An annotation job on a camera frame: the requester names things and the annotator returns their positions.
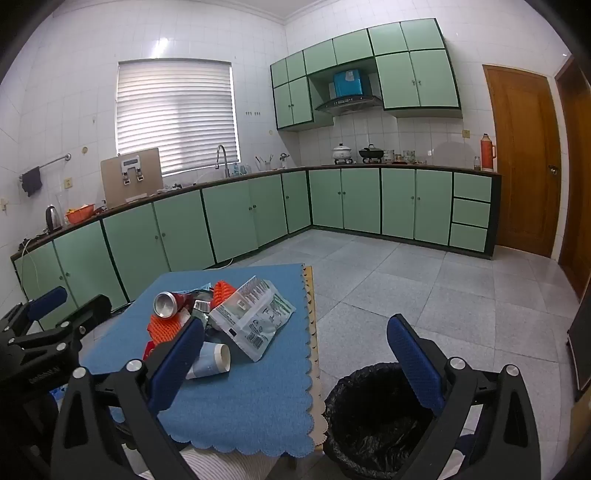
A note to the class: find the red soda can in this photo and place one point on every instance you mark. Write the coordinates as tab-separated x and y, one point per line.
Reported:
166	304

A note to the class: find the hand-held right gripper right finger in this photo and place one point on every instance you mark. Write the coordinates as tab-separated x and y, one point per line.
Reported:
415	364

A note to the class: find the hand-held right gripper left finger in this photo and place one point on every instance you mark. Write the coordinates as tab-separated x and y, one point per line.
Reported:
178	364

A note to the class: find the white bracket device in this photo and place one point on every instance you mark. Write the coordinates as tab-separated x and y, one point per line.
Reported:
130	162

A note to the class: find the orange plastic basket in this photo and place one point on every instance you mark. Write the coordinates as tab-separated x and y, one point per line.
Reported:
79	215

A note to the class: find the chrome kitchen faucet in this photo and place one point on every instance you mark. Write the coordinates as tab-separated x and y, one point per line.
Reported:
226	167

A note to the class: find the brown wooden door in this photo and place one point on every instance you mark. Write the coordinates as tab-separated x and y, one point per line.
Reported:
577	184
521	161

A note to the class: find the clear plastic bottle black cap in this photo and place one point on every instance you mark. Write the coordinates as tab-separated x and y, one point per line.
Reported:
201	307

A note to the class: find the brown cardboard board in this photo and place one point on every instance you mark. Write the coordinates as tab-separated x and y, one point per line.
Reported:
113	184

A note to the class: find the dark hanging towel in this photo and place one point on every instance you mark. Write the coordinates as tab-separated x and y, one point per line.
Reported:
31	182

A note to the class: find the steel electric kettle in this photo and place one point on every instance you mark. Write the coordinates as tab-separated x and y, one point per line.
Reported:
53	219

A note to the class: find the white window blind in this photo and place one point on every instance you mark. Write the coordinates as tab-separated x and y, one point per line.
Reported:
175	115

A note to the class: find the black wok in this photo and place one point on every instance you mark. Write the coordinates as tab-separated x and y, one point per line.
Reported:
371	152

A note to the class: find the person's striped trousers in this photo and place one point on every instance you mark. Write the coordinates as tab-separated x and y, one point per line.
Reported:
217	468

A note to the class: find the black lined waste bin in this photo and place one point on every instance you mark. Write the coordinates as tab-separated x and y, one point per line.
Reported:
369	415

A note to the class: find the small glass jar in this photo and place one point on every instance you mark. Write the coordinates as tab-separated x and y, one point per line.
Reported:
476	163

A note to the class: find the glass storage jar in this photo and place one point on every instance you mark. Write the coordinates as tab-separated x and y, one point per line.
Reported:
388	156
409	157

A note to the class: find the black glass cabinet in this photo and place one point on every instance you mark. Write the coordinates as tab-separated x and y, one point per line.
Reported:
581	350

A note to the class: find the orange knitted cloth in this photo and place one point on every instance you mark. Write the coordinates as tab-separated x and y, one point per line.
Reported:
222	291

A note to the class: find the blue scalloped tablecloth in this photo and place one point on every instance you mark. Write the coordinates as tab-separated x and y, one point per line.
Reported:
258	392

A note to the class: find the chrome towel rail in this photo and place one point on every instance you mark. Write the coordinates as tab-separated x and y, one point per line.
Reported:
53	162

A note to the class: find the red thermos flask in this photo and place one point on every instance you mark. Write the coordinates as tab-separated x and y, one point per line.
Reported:
487	154

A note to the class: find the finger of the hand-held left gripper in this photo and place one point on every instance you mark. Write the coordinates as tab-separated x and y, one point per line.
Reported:
87	316
46	301

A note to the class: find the green base cabinet run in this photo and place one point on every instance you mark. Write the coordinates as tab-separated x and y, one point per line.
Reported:
360	198

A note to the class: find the green wall cabinet unit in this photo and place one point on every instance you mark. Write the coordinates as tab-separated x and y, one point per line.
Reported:
434	78

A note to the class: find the small orange knitted piece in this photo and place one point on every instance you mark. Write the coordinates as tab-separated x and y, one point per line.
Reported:
161	328

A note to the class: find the blue white paper cup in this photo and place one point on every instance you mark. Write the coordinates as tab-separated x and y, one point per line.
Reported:
212	360

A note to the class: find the green cabinet drawer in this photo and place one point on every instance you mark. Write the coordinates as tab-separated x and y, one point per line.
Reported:
472	187
471	213
468	237

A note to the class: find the blue red snack bag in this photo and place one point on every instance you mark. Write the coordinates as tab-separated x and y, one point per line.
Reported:
148	349

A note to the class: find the white cooking pot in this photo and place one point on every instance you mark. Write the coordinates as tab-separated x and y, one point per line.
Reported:
342	152

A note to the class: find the utensil holder with chopsticks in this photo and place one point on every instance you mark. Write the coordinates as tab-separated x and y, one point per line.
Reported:
265	165

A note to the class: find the white green plastic bag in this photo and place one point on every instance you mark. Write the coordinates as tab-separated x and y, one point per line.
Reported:
251	318

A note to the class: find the beige scalloped table mat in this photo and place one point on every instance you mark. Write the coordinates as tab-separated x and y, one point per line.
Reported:
317	401

